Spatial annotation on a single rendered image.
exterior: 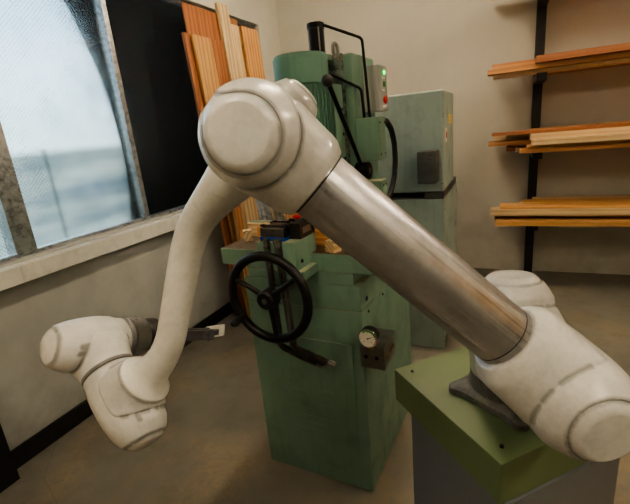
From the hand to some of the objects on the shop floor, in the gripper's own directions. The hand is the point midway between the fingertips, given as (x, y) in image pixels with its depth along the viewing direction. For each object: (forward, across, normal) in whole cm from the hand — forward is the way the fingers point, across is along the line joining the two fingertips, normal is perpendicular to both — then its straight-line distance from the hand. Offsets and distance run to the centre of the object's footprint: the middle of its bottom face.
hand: (201, 326), depth 114 cm
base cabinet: (+87, -11, +51) cm, 102 cm away
